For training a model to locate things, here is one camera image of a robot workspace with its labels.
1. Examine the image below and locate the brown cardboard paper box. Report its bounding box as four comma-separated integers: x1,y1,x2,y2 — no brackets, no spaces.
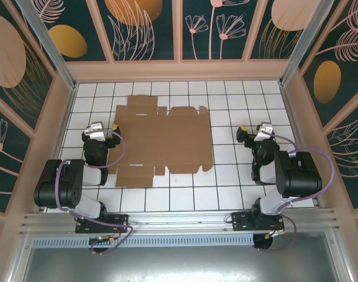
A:
106,94,214,189

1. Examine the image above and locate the grey metal sheet panel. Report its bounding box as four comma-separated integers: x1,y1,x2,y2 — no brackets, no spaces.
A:
4,230,356,282

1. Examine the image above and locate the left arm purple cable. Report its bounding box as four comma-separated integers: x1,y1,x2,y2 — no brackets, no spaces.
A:
54,130,134,256

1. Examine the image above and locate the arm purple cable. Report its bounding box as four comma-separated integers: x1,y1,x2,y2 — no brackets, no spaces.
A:
54,130,134,256
256,130,335,253

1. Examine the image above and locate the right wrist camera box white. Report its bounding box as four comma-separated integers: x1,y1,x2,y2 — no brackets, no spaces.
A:
254,122,275,142

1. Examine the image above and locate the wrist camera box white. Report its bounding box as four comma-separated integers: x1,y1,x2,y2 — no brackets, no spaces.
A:
254,122,275,142
84,122,107,141

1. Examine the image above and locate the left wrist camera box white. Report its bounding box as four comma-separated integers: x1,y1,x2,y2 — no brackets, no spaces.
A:
84,122,107,141

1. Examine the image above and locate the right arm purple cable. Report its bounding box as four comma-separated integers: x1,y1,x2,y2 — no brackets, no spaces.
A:
256,130,335,253

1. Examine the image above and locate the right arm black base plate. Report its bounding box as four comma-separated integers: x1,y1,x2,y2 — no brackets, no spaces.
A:
231,211,285,233

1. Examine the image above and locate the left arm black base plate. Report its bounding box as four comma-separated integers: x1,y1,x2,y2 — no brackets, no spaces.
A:
75,213,130,234

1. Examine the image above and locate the aluminium frame post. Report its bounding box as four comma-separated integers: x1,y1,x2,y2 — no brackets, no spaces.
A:
14,0,77,90
278,0,329,89

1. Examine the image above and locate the aluminium mounting rail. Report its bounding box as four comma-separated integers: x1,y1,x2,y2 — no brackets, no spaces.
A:
19,207,343,236

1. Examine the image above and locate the grey slotted cable duct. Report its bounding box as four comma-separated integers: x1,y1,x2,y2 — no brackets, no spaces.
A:
32,234,255,248

